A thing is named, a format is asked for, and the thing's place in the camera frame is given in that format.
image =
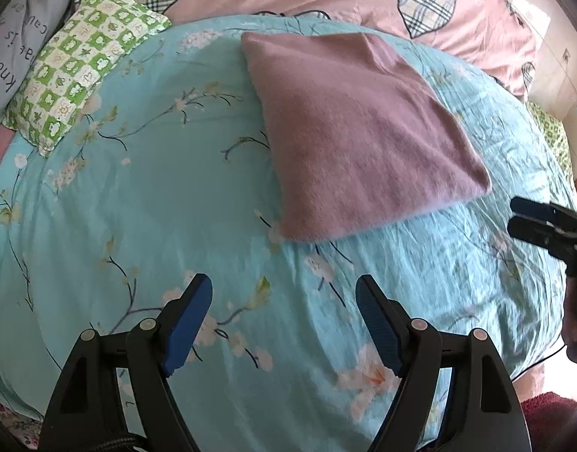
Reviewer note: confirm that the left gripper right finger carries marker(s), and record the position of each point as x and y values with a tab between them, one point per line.
482	409

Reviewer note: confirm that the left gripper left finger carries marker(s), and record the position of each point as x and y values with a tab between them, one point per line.
113	392

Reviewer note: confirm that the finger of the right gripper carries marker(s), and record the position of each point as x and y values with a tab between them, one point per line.
539	232
531	209

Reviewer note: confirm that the purple knit sweater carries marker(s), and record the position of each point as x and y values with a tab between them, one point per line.
358	138

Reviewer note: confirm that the person's right hand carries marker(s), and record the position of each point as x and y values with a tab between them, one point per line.
569	329

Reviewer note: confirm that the teal floral bed sheet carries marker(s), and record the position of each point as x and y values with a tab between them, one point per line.
169	175

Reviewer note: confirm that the green white checkered pillow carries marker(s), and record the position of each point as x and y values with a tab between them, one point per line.
72	64

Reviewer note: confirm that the grey pillow with text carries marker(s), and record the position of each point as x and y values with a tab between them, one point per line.
25	27

